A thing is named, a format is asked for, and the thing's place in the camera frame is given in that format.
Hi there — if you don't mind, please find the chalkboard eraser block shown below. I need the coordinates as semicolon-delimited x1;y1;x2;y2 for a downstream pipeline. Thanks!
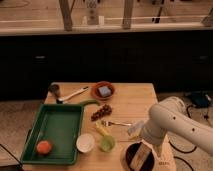
130;143;151;171

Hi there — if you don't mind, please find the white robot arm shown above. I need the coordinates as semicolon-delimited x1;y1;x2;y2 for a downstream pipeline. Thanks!
140;96;213;156

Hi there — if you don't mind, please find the purple bowl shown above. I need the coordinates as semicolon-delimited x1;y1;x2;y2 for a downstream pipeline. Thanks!
125;142;154;171

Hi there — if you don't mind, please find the white small bowl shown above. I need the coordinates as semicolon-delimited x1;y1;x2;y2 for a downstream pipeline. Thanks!
76;133;95;153

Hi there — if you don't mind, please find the orange bowl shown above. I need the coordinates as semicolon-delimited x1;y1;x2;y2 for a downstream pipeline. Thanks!
91;81;115;101

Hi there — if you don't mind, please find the blue grey cloth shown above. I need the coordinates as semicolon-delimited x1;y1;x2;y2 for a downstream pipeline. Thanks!
127;121;144;139

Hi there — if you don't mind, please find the green cup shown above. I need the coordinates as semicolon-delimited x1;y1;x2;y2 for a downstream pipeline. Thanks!
100;136;115;152

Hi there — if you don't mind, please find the metal fork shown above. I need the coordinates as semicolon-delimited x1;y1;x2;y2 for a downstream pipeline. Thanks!
101;120;132;126

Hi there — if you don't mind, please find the dark blue object on floor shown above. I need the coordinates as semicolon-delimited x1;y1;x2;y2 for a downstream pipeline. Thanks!
187;92;211;108

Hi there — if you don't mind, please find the yellow banana toy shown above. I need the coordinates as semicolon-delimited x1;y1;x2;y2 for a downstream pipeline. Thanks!
95;122;109;136

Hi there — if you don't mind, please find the bunch of dark grapes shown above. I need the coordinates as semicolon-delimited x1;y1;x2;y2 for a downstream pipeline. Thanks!
91;104;112;121

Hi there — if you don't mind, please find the blue sponge block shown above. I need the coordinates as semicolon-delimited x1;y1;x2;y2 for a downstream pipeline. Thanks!
98;86;111;97

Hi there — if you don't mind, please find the green bean toy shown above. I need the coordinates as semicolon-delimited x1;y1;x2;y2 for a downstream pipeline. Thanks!
79;100;100;106

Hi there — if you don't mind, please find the green plastic tray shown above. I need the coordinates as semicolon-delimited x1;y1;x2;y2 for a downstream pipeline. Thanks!
20;104;84;165

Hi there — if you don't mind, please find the orange ball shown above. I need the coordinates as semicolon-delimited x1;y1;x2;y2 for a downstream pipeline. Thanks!
36;140;52;155

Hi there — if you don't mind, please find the black power cable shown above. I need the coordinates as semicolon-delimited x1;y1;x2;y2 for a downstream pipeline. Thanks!
168;103;213;154

